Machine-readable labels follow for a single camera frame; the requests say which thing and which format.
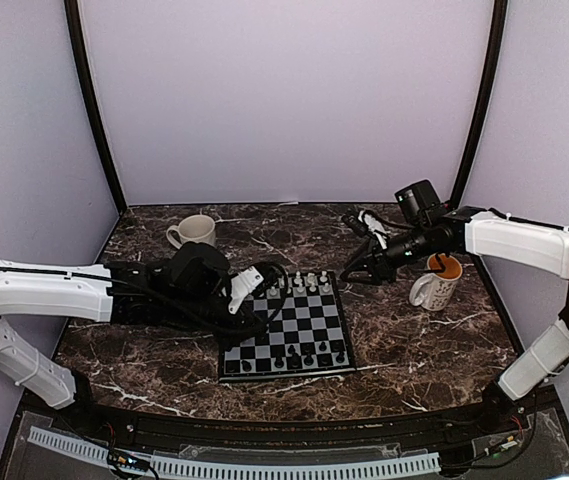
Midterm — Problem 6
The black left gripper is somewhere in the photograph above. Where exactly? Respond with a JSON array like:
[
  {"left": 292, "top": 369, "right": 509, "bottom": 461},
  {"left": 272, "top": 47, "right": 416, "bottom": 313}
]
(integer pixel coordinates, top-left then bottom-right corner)
[{"left": 165, "top": 284, "right": 267, "bottom": 352}]

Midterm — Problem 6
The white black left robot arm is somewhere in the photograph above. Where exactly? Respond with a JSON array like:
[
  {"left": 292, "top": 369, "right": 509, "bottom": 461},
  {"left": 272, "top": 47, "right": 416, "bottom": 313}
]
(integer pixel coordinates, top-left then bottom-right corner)
[{"left": 0, "top": 242, "right": 288, "bottom": 436}]

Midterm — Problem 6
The white mug orange interior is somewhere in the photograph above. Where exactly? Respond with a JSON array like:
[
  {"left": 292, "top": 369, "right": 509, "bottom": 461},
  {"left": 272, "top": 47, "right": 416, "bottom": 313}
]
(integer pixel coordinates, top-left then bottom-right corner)
[{"left": 408, "top": 254, "right": 463, "bottom": 311}]

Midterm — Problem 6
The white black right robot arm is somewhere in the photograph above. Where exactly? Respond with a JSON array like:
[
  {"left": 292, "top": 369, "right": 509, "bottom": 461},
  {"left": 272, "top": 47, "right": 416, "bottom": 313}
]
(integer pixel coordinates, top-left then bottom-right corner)
[{"left": 341, "top": 180, "right": 569, "bottom": 434}]

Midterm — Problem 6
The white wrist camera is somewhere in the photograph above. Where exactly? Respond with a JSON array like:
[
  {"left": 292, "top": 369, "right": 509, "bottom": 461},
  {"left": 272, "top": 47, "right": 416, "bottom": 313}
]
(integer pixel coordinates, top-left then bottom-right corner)
[
  {"left": 228, "top": 266, "right": 264, "bottom": 315},
  {"left": 341, "top": 210, "right": 388, "bottom": 249}
]

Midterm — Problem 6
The white slotted cable duct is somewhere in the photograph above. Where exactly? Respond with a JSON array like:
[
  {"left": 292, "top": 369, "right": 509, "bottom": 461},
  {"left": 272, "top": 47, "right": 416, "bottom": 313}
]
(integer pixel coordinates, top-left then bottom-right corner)
[{"left": 27, "top": 427, "right": 441, "bottom": 479}]

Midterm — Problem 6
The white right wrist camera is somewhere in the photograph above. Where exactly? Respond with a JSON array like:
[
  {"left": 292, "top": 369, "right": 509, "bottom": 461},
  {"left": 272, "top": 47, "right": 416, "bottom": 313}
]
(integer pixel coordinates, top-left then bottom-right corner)
[{"left": 341, "top": 210, "right": 388, "bottom": 249}]

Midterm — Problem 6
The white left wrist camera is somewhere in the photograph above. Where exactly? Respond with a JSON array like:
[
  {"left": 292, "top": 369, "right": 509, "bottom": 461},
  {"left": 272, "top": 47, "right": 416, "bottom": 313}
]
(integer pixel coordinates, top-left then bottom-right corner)
[{"left": 228, "top": 266, "right": 264, "bottom": 315}]

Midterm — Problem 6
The black right frame post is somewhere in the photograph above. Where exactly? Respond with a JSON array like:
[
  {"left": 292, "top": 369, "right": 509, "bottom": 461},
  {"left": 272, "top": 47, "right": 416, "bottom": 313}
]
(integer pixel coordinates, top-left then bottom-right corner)
[{"left": 449, "top": 0, "right": 509, "bottom": 208}]

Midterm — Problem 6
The black left frame post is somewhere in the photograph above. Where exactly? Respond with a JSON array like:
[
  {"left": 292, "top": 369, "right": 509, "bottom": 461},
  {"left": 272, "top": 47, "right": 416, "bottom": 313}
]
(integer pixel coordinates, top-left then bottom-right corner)
[{"left": 64, "top": 0, "right": 128, "bottom": 216}]

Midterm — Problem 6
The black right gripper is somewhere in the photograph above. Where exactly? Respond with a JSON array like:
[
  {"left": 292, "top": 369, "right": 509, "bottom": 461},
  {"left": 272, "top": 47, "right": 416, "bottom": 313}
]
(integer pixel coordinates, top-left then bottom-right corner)
[{"left": 341, "top": 222, "right": 434, "bottom": 285}]

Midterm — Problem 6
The black front rail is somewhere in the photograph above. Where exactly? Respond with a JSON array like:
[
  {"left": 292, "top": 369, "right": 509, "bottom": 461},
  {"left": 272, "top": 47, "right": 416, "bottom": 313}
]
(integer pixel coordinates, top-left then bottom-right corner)
[{"left": 93, "top": 405, "right": 484, "bottom": 448}]

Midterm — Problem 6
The black frame post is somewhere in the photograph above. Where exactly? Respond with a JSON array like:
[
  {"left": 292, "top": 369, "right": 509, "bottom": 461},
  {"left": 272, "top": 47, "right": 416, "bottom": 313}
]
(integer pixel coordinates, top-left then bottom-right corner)
[
  {"left": 64, "top": 0, "right": 128, "bottom": 216},
  {"left": 449, "top": 0, "right": 509, "bottom": 208}
]

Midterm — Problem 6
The black grey chess board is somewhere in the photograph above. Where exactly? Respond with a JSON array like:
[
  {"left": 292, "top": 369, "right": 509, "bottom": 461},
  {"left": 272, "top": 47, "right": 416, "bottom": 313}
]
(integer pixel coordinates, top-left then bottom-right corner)
[{"left": 218, "top": 271, "right": 357, "bottom": 383}]

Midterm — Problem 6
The cream floral mug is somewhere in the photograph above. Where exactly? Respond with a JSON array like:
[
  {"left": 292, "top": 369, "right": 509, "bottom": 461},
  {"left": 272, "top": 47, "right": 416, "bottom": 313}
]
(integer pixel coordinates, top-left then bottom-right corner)
[{"left": 166, "top": 214, "right": 216, "bottom": 249}]

